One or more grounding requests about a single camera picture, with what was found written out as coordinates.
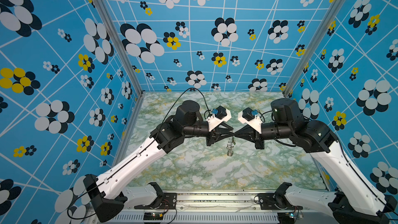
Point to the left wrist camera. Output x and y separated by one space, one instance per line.
217 117

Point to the steel key organizer plate with rings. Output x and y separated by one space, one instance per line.
230 146

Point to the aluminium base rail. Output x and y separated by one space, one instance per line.
216 207

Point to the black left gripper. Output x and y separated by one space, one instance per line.
215 134

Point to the aluminium frame post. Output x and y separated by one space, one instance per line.
314 43
111 29

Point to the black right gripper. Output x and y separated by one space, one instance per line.
257 138

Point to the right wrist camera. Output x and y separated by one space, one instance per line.
251 118

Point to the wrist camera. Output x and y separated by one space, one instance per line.
217 117
251 118

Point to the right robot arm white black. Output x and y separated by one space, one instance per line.
356 202

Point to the aluminium frame post right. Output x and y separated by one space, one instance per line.
314 43

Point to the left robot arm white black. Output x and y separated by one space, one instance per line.
108 191

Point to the aluminium frame post left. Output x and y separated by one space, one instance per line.
111 29

